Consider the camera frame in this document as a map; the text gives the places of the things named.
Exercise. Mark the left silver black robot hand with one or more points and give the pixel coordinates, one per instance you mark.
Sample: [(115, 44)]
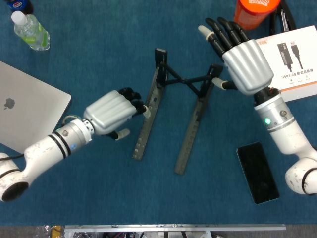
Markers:
[(109, 111)]

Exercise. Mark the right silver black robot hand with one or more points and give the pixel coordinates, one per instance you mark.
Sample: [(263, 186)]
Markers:
[(247, 67)]

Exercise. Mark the black folding laptop stand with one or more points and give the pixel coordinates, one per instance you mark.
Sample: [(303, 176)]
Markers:
[(189, 138)]

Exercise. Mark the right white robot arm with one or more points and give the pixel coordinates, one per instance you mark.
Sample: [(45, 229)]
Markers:
[(284, 129)]

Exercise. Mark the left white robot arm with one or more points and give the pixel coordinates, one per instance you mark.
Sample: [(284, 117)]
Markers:
[(44, 151)]

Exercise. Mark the silver laptop with apple logo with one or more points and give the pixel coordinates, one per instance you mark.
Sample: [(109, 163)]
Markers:
[(24, 99)]

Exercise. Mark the orange cylindrical snack can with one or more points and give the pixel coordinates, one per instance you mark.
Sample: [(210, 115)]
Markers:
[(250, 15)]

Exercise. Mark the blue felt table cloth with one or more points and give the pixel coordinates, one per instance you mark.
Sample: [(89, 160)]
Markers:
[(99, 186)]

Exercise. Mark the black smartphone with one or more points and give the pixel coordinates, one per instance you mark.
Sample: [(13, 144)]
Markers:
[(257, 173)]

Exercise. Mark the clear water bottle green label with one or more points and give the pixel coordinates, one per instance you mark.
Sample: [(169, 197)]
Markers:
[(31, 31)]

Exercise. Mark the clear plastic bag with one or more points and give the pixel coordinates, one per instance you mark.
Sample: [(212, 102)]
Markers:
[(44, 231)]

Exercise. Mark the dark cola bottle blue label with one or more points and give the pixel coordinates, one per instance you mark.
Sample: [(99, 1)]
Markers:
[(17, 5)]

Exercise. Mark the aluminium table edge rail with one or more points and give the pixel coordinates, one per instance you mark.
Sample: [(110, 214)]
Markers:
[(173, 228)]

